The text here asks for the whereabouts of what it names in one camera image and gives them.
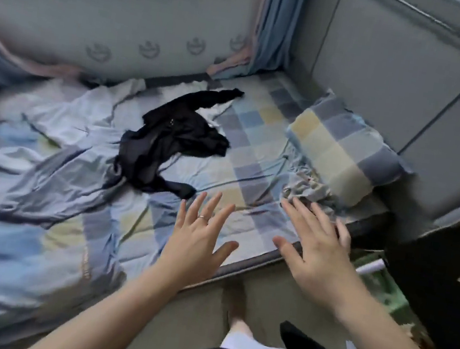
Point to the person's right hand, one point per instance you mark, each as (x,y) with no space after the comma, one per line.
(321,258)

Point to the person's left hand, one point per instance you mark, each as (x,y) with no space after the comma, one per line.
(193,252)

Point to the black garment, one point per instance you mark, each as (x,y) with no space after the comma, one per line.
(166,142)

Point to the grey two-tone jacket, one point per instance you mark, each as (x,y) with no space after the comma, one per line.
(57,186)

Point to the white t-shirt with script print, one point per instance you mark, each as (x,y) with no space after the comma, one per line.
(84,118)

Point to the person's left forearm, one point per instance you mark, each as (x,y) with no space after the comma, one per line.
(116,318)

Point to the person's left leg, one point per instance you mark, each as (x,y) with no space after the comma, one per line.
(237,306)

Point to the bed with plaid sheet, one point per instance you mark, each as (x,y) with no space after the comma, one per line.
(21,262)

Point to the blue-grey garment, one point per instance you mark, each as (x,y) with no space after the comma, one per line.
(305,187)

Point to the green bag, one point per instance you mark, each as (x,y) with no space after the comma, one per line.
(388,293)

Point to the plaid pillow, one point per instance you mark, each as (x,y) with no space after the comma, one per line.
(344,150)

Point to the grey padded headboard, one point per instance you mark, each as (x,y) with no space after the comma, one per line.
(406,77)

